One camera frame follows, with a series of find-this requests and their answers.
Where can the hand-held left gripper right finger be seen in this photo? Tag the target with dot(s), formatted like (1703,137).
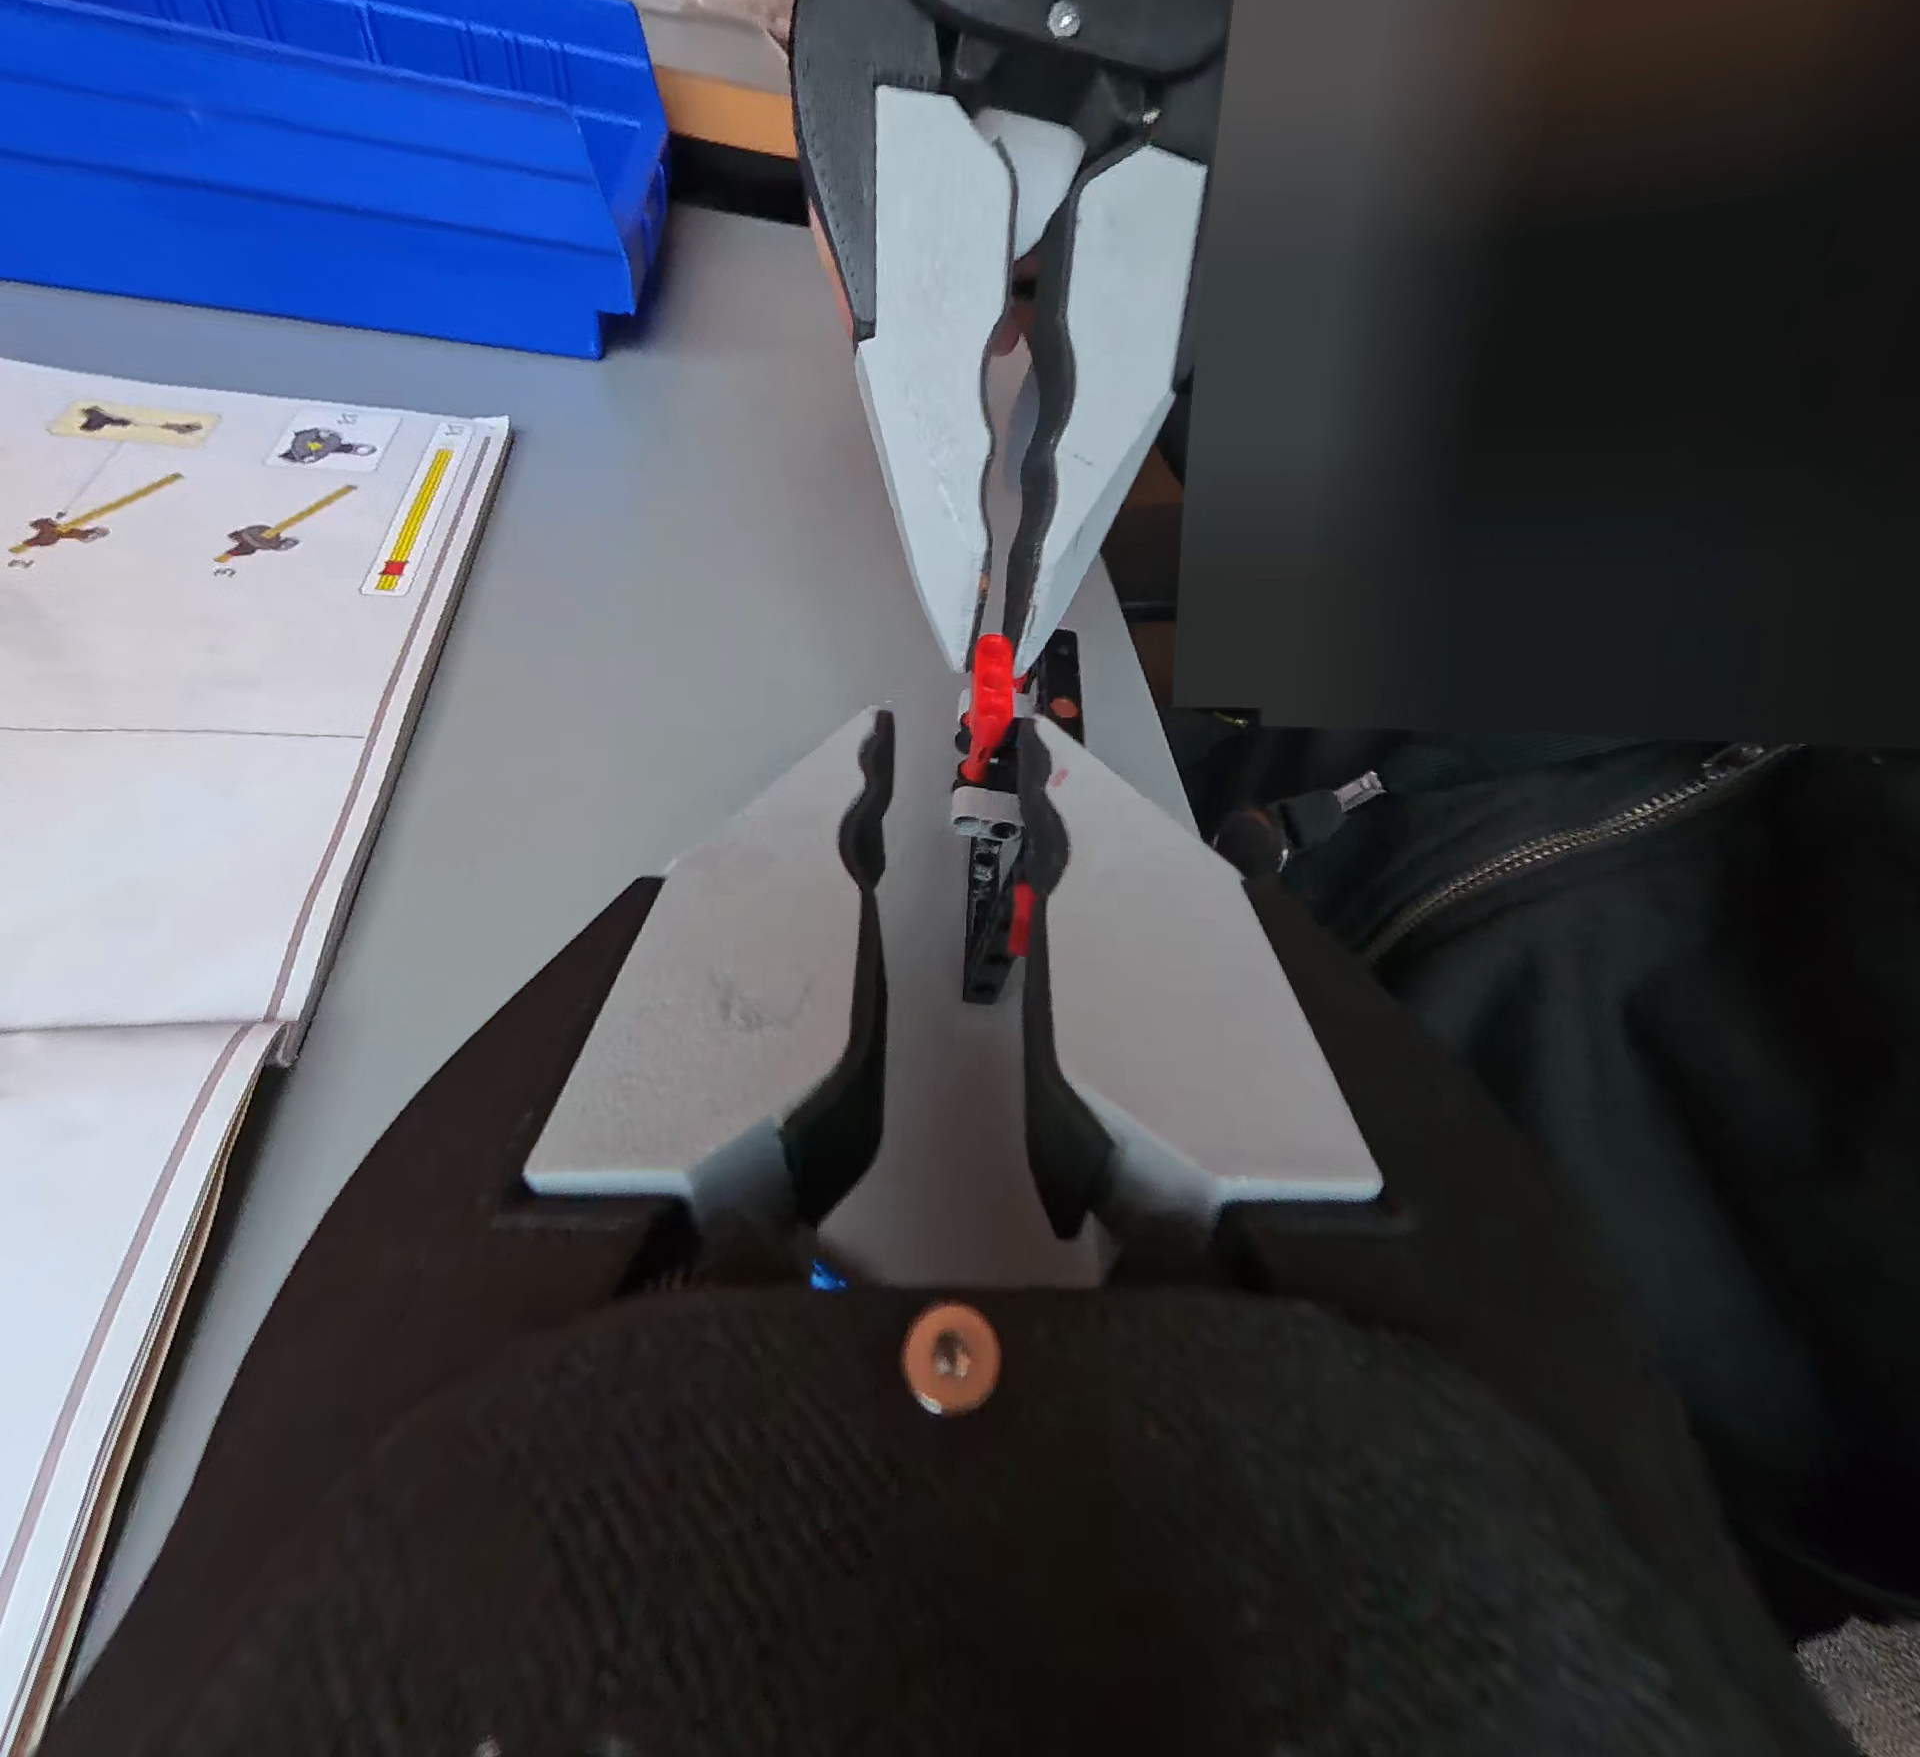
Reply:
(1201,1021)

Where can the wooden edged workbench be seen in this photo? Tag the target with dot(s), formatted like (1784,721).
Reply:
(729,116)

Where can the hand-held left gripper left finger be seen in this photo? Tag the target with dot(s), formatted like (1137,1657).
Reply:
(704,1021)

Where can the lego instruction booklet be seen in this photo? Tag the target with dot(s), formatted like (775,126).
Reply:
(180,811)

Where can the black lego frame assembly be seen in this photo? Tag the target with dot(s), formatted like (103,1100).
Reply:
(987,916)

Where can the person's black jacket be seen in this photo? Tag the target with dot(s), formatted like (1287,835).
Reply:
(1650,1112)

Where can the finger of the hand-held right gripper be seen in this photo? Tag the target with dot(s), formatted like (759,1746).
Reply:
(922,332)
(1126,332)

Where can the blue plastic bin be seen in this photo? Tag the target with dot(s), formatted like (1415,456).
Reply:
(301,137)

